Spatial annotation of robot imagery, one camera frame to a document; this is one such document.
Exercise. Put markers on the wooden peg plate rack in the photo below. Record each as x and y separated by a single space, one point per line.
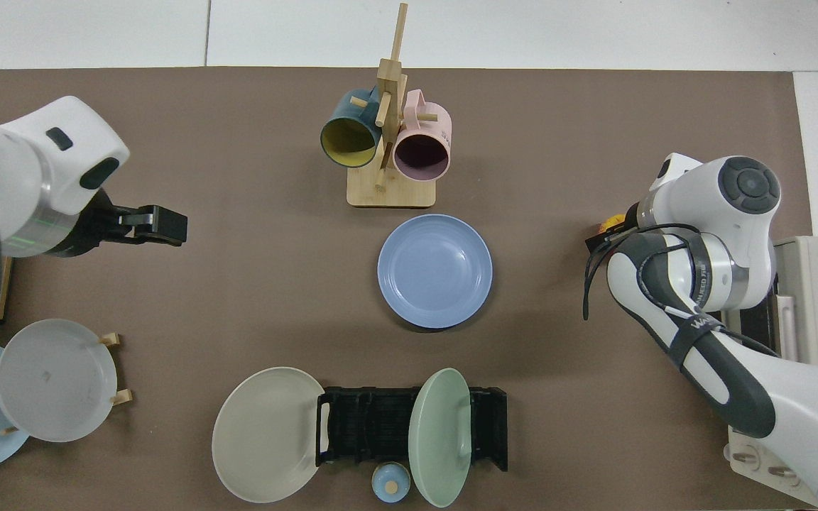
110 339

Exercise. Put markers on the black dish rack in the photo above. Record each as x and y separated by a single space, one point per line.
373 426

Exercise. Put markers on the pink cup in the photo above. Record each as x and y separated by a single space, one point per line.
432 124

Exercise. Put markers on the small blue round thing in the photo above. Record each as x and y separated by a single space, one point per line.
389 484

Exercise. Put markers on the beige plate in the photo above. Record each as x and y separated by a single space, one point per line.
263 436

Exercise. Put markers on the toaster oven knob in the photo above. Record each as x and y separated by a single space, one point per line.
743 458
783 473

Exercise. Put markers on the wooden cup stand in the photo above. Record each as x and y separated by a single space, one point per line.
391 193

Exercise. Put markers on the brown table cloth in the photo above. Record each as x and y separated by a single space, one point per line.
238 305

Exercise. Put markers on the dark teal cup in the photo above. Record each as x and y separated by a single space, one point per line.
347 113

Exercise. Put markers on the red yellow apple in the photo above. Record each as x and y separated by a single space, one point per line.
611 223

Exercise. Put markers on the green plate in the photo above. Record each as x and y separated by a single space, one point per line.
437 440

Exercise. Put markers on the grey white plate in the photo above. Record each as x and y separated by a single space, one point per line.
54 380

